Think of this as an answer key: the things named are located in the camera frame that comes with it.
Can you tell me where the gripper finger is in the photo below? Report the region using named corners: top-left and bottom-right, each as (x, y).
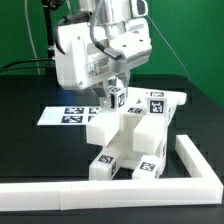
top-left (116, 71), bottom-right (130, 88)
top-left (93, 81), bottom-right (110, 108)

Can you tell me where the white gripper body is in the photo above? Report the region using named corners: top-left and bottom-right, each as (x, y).
top-left (55, 18), bottom-right (149, 90)

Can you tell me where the white chair back part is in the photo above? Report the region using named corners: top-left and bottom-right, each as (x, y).
top-left (86, 87), bottom-right (187, 154)

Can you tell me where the white chair seat part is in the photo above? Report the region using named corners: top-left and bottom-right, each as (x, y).
top-left (103, 109), bottom-right (168, 174)

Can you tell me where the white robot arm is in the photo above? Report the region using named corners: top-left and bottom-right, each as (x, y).
top-left (55, 0), bottom-right (152, 109)

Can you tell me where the braided grey cable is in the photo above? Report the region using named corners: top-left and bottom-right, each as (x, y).
top-left (89, 0), bottom-right (123, 61)

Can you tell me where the black cable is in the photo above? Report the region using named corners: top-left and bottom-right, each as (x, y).
top-left (0, 57), bottom-right (58, 75)

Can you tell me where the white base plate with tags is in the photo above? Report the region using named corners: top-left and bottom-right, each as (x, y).
top-left (37, 106), bottom-right (100, 126)

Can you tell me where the black camera stand pole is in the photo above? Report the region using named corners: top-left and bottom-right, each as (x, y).
top-left (41, 0), bottom-right (64, 77)

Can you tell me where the white U-shaped frame obstacle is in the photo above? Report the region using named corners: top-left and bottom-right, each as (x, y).
top-left (0, 135), bottom-right (223, 211)

